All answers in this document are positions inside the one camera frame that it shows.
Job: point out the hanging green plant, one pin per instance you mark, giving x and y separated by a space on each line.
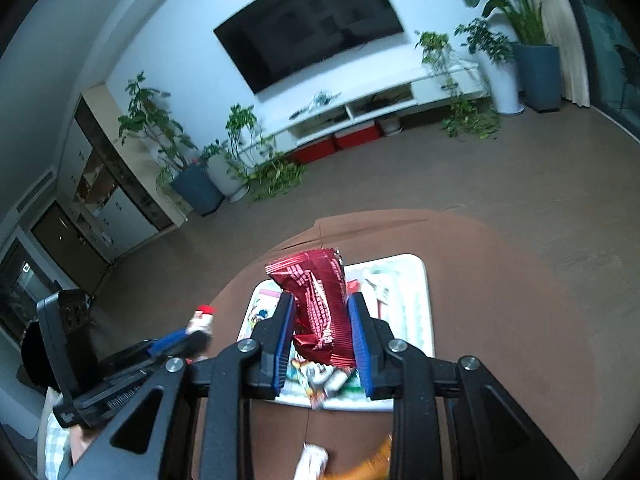
435 47

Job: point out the white planter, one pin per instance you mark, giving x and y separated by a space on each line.
227 180
507 92

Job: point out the beige wall cabinet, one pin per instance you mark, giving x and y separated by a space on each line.
120 195

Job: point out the white pink snack packet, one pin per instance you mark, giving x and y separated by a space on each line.
310 462

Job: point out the small green potted plant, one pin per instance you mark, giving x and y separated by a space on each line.
215 150

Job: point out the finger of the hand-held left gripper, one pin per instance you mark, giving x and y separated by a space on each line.
170 340
197 342

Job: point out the bushy green potted plant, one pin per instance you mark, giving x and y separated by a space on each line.
487 40

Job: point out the dark red snack packet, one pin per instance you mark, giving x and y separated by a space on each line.
320 305

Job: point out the beige curtain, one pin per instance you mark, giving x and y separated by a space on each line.
567 35

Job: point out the tall green potted plant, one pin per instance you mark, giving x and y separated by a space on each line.
150 120

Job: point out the large leafy potted plant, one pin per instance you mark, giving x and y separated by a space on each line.
525 15

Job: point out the red storage box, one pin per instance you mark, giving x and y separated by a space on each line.
357 135
316 150

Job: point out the small ornament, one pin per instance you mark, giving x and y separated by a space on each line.
325 99

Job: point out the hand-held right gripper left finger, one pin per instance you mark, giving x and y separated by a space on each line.
282 340

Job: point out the small orange snack packet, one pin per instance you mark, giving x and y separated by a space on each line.
375 462

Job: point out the black wall television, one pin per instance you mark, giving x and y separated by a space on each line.
310 20

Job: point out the checkered cloth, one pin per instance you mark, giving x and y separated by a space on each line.
52 440

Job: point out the small white pot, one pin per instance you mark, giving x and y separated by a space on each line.
392 126

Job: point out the white plastic tray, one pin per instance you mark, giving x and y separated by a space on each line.
415 310

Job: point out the low green floor plant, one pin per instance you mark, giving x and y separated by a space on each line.
470 120

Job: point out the green snack packet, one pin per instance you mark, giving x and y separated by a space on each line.
352 380

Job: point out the trailing green plant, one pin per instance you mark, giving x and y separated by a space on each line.
275 175

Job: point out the white snack packet red print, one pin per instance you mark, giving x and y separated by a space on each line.
377 282

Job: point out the dark blue planter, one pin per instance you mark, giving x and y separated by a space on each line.
537 77
197 190

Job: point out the white tv stand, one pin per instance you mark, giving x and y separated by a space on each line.
440 87

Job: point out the dark brown door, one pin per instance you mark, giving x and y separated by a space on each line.
65 247

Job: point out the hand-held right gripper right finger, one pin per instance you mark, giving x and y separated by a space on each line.
361 345

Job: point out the dark glass window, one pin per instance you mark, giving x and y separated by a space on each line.
610 35

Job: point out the colourful white snack packet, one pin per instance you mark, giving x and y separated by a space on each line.
262 310

